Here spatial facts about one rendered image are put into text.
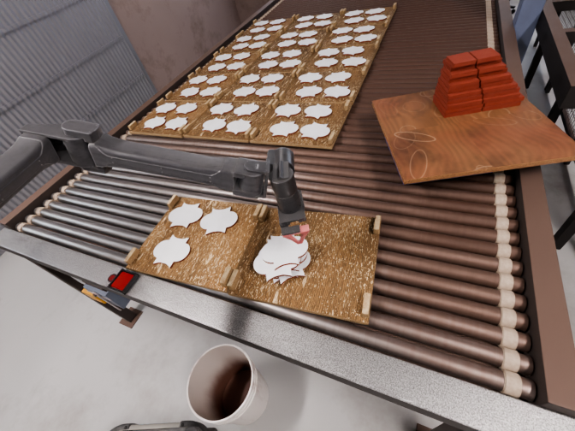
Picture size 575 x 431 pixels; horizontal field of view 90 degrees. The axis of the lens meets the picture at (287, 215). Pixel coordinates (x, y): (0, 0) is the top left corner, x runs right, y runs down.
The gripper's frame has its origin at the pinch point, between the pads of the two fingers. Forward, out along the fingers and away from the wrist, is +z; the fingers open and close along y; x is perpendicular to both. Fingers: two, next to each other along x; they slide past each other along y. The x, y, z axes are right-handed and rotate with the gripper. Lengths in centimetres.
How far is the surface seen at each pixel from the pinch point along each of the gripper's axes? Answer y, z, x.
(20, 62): 254, -10, 223
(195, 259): 7.0, 13.3, 36.7
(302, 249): -1.2, 8.9, 0.2
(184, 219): 26, 12, 43
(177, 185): 52, 15, 51
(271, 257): -2.0, 8.7, 9.6
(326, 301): -16.2, 14.0, -3.4
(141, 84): 354, 66, 178
